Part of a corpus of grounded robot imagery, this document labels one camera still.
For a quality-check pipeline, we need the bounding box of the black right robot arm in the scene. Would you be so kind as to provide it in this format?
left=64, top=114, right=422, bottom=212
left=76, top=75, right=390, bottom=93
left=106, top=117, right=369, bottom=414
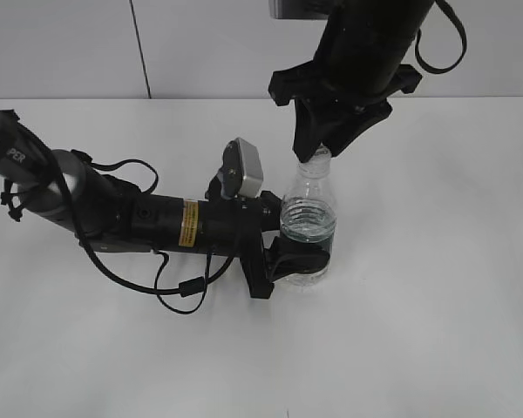
left=268, top=1, right=432, bottom=163

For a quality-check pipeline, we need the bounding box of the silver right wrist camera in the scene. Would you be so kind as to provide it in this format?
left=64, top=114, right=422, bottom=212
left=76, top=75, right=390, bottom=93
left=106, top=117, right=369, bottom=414
left=268, top=0, right=335, bottom=20

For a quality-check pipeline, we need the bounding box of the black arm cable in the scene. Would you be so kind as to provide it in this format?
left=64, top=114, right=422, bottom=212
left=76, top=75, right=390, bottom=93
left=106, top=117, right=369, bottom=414
left=0, top=108, right=245, bottom=314
left=413, top=0, right=468, bottom=74

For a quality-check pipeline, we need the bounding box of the clear green-label water bottle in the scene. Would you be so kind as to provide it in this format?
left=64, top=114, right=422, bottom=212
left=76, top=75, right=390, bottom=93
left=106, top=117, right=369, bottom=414
left=278, top=145, right=337, bottom=287

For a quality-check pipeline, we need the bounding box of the white green bottle cap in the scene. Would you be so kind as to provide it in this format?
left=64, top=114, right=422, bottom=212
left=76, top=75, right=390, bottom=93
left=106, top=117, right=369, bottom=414
left=312, top=145, right=332, bottom=160

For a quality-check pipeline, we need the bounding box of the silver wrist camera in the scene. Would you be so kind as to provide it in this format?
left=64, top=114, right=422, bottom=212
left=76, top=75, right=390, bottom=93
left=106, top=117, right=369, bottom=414
left=268, top=0, right=335, bottom=20
left=218, top=138, right=263, bottom=199

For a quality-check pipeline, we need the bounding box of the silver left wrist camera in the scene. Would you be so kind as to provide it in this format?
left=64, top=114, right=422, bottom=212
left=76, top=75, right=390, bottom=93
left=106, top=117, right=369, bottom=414
left=218, top=138, right=263, bottom=199

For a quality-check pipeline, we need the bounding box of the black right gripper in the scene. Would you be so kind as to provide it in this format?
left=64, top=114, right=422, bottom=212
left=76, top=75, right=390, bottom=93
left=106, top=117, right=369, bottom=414
left=268, top=60, right=422, bottom=163

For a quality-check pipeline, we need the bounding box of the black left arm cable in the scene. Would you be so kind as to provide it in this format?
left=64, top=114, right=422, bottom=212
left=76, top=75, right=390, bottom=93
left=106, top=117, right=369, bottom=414
left=0, top=108, right=245, bottom=314

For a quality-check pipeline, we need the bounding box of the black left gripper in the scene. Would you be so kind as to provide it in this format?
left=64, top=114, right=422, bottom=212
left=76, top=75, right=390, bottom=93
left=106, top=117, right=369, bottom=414
left=128, top=182, right=330, bottom=300

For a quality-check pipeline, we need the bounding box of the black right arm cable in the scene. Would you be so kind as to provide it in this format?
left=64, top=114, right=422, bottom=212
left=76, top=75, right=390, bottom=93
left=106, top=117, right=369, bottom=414
left=413, top=0, right=468, bottom=74

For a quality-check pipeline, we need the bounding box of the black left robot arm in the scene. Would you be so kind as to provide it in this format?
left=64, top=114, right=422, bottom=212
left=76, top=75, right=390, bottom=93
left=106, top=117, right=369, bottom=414
left=0, top=110, right=330, bottom=299

